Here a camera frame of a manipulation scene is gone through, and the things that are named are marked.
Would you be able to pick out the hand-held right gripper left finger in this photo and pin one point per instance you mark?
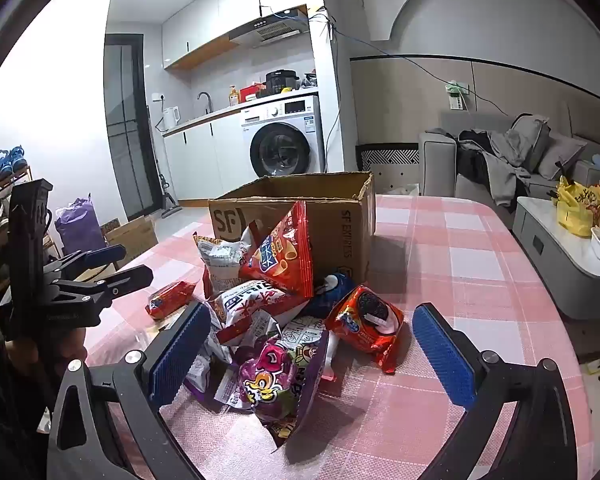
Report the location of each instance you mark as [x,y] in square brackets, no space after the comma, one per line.
[180,355]

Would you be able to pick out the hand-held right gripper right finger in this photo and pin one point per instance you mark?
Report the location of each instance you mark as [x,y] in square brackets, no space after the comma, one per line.
[442,355]

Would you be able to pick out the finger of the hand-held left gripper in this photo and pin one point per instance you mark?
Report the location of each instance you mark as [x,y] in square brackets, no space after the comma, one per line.
[111,254]
[130,280]

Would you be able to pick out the white purple snack packet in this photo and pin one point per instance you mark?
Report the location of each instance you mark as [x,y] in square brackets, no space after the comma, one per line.
[205,375]

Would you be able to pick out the small red snack packet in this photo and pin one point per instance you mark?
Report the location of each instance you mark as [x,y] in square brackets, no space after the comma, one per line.
[170,300]

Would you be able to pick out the red cookie packet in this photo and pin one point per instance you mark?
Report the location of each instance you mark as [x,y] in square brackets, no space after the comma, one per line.
[365,320]

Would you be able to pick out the white packet red lettering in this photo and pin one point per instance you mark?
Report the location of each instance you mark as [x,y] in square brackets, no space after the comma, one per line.
[255,305]

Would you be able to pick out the white red-edged snack packet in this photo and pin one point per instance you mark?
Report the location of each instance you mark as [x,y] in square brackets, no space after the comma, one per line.
[220,260]

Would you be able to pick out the purple cartoon candy bag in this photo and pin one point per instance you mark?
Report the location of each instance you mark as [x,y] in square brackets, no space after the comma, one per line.
[275,380]

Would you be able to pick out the white comic print packet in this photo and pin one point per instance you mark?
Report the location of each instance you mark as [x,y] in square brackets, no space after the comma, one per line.
[305,335]

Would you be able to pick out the blue cookie packet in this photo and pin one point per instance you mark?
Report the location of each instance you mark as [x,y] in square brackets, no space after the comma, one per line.
[332,290]

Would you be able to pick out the red triangular chips bag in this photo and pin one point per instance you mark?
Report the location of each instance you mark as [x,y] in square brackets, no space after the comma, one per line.
[280,260]

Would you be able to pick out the brown cardboard box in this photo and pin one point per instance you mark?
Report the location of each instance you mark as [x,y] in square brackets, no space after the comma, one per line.
[340,230]

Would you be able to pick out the person's left forearm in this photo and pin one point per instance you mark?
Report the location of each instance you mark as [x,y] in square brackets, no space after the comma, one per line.
[10,410]

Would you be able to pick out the person's left hand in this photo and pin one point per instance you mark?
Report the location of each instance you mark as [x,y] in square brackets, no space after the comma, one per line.
[55,350]

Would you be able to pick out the small printed cardboard carton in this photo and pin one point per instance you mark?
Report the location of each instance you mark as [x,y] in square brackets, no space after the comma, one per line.
[135,240]

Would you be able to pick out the stick vacuum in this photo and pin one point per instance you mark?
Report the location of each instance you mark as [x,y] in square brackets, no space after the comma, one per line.
[166,200]

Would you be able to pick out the blue shoes pair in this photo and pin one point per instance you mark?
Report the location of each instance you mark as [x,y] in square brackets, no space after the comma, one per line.
[11,162]

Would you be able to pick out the white base cabinets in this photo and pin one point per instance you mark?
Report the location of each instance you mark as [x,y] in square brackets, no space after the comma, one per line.
[200,160]

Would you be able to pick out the black framed glass door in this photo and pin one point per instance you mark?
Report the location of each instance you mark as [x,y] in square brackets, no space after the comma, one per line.
[125,125]

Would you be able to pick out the white coffee table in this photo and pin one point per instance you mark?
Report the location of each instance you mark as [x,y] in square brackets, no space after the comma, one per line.
[550,255]

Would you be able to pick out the white electric kettle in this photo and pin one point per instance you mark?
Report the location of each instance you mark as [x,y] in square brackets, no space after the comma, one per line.
[171,119]

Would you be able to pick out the white crumpled cloth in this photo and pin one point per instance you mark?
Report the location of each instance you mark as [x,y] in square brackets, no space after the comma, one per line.
[402,190]

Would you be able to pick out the kitchen faucet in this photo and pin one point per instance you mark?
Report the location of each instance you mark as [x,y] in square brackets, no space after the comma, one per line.
[206,100]

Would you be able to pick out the grey sofa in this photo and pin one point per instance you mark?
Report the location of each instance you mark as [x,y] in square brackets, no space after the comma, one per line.
[440,170]

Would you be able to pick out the grey jacket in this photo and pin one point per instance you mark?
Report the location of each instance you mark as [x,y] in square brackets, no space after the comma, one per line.
[502,175]

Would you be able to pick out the white washing machine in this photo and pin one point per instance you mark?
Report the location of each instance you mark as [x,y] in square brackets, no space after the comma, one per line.
[280,152]

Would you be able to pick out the black clothing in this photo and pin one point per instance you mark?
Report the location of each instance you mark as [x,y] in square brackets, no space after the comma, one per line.
[472,160]

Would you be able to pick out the yellow plastic bag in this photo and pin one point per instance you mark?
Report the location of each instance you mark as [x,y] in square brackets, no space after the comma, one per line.
[577,210]

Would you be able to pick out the yellow detergent bottle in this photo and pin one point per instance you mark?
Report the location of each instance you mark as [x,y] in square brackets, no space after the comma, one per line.
[234,97]

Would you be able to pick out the black white patterned panel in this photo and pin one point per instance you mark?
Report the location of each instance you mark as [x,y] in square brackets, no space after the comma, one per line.
[387,157]

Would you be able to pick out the red box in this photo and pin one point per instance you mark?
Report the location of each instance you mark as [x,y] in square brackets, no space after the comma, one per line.
[252,92]

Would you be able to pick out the grey cushion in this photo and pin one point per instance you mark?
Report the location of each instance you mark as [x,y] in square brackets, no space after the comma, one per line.
[560,157]

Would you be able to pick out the black pressure cooker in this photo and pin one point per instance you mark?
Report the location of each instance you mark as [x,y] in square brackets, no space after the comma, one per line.
[281,82]

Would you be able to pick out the range hood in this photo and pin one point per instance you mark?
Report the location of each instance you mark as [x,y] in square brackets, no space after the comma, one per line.
[270,30]

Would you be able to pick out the white wall cabinets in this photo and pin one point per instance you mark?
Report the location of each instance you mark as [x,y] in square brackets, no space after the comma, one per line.
[205,20]

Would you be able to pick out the wall socket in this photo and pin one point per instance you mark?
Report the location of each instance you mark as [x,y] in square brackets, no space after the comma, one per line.
[457,95]

